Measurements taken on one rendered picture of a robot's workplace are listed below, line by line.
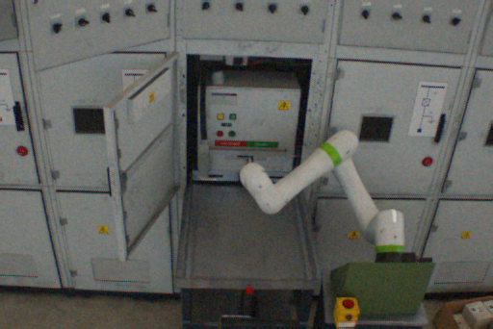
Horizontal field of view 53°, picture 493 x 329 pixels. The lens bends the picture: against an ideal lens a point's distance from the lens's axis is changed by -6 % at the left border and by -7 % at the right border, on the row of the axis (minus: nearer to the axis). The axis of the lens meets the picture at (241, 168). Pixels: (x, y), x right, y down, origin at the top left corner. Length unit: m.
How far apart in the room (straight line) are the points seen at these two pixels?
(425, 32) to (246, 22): 0.82
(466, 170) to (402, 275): 0.98
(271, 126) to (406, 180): 0.79
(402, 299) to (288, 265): 0.51
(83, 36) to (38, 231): 1.34
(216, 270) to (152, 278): 0.97
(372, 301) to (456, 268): 1.28
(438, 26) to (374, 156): 0.73
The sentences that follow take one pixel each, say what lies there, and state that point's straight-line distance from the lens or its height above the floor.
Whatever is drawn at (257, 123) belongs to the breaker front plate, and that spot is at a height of 1.20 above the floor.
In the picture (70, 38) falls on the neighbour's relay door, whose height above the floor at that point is 1.75.
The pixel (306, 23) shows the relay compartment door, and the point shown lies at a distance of 2.38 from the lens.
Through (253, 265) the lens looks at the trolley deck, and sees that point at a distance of 2.31.
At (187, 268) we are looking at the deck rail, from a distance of 2.28.
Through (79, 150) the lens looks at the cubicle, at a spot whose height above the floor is 1.06.
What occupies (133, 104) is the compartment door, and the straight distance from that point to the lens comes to 2.08.
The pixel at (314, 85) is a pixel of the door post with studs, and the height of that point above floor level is 1.44.
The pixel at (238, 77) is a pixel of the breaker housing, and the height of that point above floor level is 1.39.
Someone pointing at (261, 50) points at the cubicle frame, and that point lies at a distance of 2.42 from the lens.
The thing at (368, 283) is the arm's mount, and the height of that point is 0.94.
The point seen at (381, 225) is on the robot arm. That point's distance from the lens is 2.30.
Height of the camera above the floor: 2.42
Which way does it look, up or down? 33 degrees down
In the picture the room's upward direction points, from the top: 3 degrees clockwise
